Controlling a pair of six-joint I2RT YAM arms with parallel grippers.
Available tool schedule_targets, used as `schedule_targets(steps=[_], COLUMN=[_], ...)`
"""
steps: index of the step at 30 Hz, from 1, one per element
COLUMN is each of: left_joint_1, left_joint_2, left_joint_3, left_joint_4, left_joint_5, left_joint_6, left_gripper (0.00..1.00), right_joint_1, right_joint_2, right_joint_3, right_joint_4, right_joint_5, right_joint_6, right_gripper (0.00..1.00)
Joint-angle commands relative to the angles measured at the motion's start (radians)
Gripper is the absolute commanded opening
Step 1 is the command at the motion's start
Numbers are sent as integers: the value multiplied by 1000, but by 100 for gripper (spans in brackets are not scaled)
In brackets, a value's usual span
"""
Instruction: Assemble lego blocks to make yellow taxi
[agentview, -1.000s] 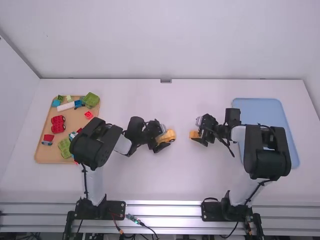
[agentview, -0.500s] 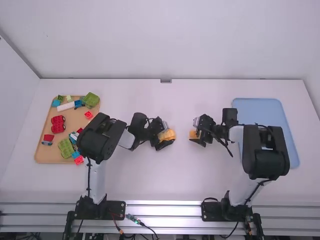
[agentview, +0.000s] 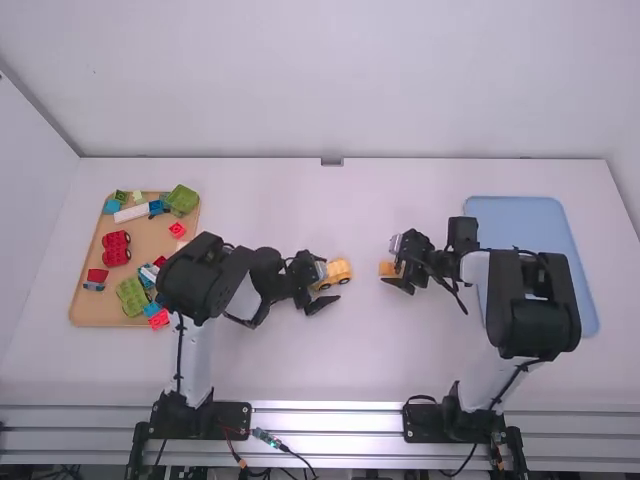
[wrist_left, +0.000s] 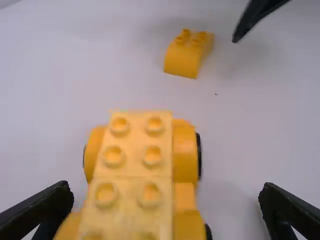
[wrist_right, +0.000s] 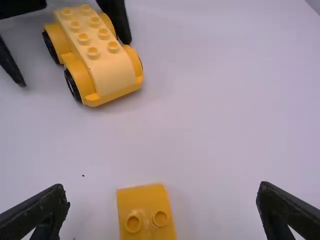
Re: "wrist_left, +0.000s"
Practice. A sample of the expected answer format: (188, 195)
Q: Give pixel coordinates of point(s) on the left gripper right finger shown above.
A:
(290, 212)

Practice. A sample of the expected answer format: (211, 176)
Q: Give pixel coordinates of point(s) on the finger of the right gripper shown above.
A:
(252, 20)

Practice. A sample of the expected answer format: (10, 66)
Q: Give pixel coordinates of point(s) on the yellow curved toy brick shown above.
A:
(185, 60)

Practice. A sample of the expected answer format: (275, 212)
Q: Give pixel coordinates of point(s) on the yellow toy car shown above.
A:
(135, 160)

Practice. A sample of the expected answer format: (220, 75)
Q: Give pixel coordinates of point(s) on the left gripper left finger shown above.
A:
(32, 215)

